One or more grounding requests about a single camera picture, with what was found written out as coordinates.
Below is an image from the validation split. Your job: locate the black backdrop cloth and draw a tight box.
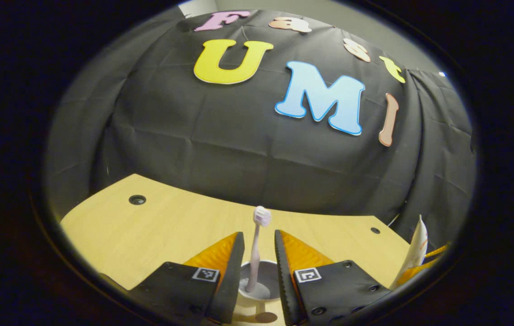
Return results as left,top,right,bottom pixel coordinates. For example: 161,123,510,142
44,7,477,252

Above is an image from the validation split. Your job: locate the white toothbrush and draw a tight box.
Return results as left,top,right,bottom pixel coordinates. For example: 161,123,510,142
245,206,272,294

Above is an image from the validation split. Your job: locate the light wooden desktop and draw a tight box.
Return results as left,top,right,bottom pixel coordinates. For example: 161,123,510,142
60,173,414,326

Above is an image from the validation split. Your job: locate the white cup with wooden handle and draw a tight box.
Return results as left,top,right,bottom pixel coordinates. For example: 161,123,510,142
234,259,285,326

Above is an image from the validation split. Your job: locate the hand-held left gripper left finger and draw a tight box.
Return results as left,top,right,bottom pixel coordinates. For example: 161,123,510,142
127,231,245,326

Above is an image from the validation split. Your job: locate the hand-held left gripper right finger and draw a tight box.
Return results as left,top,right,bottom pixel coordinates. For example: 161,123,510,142
274,229,392,326

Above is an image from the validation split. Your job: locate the white toothpaste tube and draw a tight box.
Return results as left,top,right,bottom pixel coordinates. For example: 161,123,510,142
390,215,428,290

